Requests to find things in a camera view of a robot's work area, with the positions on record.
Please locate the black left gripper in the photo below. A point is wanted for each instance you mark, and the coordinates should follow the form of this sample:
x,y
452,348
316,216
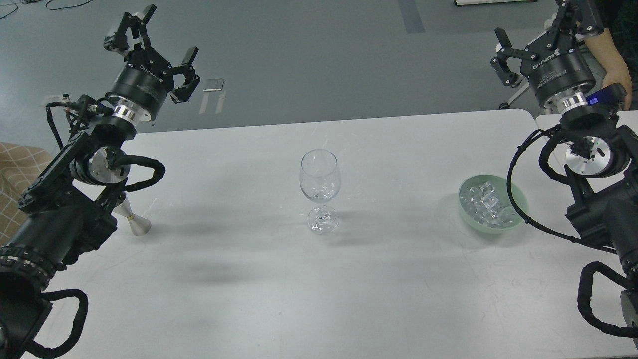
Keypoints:
x,y
146,78

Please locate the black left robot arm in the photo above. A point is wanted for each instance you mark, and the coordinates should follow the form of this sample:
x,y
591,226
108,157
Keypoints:
x,y
69,207

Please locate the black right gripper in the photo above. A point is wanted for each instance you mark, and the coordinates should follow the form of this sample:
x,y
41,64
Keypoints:
x,y
558,66

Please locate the steel cocktail jigger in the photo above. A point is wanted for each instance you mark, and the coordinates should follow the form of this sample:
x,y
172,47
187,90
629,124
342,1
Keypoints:
x,y
139,226

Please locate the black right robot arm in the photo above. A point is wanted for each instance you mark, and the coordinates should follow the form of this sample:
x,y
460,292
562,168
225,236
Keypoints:
x,y
588,150

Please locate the green glass bowl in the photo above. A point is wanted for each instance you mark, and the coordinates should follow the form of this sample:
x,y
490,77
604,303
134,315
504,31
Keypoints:
x,y
501,186

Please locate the person in black shirt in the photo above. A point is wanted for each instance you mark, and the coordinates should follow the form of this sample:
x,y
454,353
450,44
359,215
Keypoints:
x,y
613,55

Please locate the beige checkered sofa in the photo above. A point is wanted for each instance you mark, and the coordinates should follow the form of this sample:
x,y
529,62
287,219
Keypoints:
x,y
19,166

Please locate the clear ice cubes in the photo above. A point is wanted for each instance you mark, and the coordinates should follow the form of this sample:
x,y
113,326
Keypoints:
x,y
484,205

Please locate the clear wine glass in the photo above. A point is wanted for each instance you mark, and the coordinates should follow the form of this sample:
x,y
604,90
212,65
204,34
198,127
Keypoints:
x,y
320,182

